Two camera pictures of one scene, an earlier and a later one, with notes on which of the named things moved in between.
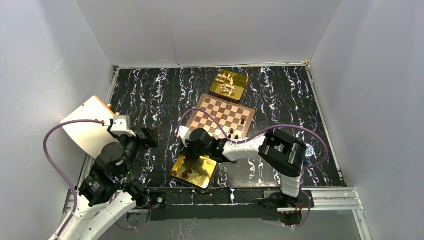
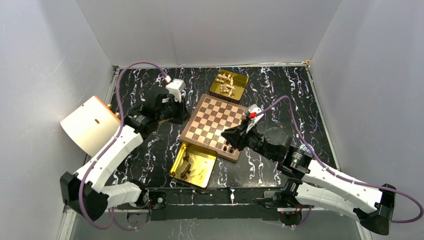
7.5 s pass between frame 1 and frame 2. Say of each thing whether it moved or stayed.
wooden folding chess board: stayed
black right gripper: moved
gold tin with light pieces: stayed
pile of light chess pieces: stayed
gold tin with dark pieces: stayed
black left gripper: moved
